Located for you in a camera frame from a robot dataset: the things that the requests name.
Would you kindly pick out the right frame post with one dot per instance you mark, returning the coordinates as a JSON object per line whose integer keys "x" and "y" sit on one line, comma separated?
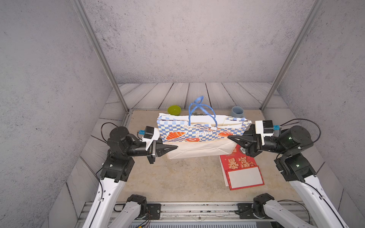
{"x": 305, "y": 29}

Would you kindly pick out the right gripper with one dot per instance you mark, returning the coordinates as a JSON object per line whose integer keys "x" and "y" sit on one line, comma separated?
{"x": 248, "y": 139}

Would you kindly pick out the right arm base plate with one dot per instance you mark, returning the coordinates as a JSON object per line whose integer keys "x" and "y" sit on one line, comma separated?
{"x": 245, "y": 211}

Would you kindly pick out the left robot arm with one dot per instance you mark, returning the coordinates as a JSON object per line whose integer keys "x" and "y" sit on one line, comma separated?
{"x": 115, "y": 171}

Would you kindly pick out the left frame post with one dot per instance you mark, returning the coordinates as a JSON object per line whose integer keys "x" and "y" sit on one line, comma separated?
{"x": 98, "y": 50}

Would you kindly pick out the green plastic bowl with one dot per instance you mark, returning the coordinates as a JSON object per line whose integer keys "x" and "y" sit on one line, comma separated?
{"x": 174, "y": 110}

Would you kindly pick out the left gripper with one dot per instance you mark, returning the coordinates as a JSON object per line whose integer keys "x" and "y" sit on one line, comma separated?
{"x": 157, "y": 148}

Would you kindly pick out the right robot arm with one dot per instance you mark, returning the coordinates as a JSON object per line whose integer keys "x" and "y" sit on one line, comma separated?
{"x": 289, "y": 144}

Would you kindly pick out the light blue mug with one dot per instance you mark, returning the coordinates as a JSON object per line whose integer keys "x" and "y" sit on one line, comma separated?
{"x": 237, "y": 112}

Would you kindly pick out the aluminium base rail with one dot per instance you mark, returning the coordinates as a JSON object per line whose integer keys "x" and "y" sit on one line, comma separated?
{"x": 207, "y": 215}

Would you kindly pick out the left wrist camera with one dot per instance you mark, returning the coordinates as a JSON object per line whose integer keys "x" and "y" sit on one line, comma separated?
{"x": 150, "y": 134}

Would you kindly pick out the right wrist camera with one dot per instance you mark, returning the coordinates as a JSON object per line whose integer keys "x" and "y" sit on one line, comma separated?
{"x": 265, "y": 128}

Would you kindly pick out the blue checkered paper bag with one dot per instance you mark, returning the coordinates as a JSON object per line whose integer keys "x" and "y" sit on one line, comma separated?
{"x": 201, "y": 133}

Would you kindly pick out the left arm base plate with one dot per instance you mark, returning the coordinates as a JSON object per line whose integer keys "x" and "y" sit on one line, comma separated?
{"x": 153, "y": 211}

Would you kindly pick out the red paper gift bag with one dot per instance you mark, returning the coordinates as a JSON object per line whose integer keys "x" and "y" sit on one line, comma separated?
{"x": 240, "y": 171}

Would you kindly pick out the frame post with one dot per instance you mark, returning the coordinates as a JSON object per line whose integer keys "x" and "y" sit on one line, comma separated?
{"x": 98, "y": 50}
{"x": 305, "y": 29}

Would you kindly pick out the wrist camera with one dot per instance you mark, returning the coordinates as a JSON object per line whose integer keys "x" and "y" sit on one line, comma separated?
{"x": 150, "y": 134}
{"x": 265, "y": 128}

